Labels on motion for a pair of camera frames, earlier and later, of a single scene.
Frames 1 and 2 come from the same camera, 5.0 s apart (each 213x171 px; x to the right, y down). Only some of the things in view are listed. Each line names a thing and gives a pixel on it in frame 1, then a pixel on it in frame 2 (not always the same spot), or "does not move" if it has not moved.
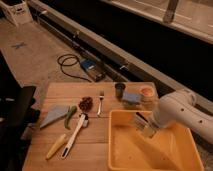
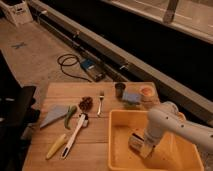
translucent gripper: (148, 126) → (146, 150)
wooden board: (79, 140) does not move
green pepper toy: (71, 112) does not move
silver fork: (101, 95) does not move
